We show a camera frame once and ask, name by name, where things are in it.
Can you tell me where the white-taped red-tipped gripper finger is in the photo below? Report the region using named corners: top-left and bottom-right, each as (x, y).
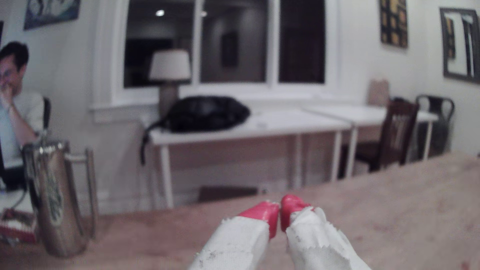
top-left (187, 201), bottom-right (280, 270)
top-left (280, 194), bottom-right (372, 270)

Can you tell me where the man's bare forearm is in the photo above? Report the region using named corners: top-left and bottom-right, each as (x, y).
top-left (7, 104), bottom-right (39, 148)

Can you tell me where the man's bare hand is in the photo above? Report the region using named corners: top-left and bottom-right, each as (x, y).
top-left (0, 84), bottom-right (16, 110)

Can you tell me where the long white table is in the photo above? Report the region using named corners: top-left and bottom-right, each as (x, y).
top-left (144, 109), bottom-right (353, 209)

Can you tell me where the black bag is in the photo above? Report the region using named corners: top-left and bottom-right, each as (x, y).
top-left (139, 95), bottom-right (251, 166)

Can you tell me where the dark wooden chair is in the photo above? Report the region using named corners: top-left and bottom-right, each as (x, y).
top-left (339, 98), bottom-right (420, 177)

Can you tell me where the small white table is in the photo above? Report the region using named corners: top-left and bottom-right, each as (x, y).
top-left (305, 104), bottom-right (439, 179)

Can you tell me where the brown paper bag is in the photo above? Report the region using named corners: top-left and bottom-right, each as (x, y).
top-left (367, 79), bottom-right (391, 107)

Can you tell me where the black metal chair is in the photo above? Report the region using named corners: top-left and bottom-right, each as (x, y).
top-left (414, 94), bottom-right (455, 160)

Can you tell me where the shiny metal pitcher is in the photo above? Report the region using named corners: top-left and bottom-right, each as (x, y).
top-left (22, 139), bottom-right (99, 259)

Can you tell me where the table lamp with white shade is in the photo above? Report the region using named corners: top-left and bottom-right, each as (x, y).
top-left (148, 49), bottom-right (192, 119)

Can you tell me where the white framed window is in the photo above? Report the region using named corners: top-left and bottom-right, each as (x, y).
top-left (92, 0), bottom-right (351, 113)

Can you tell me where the red and white book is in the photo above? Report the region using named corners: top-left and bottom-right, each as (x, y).
top-left (0, 208), bottom-right (38, 244)

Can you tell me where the black office chair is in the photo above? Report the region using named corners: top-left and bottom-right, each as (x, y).
top-left (42, 97), bottom-right (52, 132)

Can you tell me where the black electronic device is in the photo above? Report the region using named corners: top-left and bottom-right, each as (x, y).
top-left (0, 142), bottom-right (29, 192)

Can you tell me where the man in white shirt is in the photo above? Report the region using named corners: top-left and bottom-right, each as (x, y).
top-left (0, 41), bottom-right (46, 169)

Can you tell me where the yellow and black wall picture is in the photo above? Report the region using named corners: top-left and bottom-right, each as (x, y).
top-left (379, 0), bottom-right (409, 49)

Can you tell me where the dark framed wall mirror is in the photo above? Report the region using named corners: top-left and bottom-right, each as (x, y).
top-left (439, 7), bottom-right (480, 84)

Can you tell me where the blue wall poster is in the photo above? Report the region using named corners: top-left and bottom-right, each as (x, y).
top-left (23, 0), bottom-right (81, 31)

